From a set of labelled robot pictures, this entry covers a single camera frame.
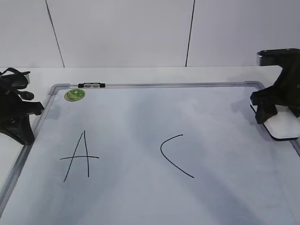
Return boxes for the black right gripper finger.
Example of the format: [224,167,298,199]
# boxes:
[255,104,278,124]
[288,106,300,118]

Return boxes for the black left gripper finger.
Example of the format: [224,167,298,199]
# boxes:
[23,102,45,116]
[0,117,35,145]

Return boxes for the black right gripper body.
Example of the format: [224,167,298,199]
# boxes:
[250,65,300,110]

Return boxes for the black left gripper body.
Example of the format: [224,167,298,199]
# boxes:
[0,67,34,122]

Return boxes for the white whiteboard eraser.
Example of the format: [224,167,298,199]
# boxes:
[254,105,300,142]

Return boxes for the round green magnet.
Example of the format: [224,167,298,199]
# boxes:
[64,89,86,102]

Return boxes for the black wrist camera on left gripper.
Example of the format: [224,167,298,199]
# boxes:
[12,71,30,90]

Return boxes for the black wrist camera on gripper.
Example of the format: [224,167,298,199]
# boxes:
[12,71,30,90]
[256,48,300,68]

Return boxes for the black wrist camera on right gripper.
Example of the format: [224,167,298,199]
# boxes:
[256,48,300,68]

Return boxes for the black hanging clip on frame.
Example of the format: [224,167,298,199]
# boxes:
[78,82,106,88]

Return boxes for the white whiteboard with grey frame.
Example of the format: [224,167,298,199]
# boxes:
[0,82,300,225]

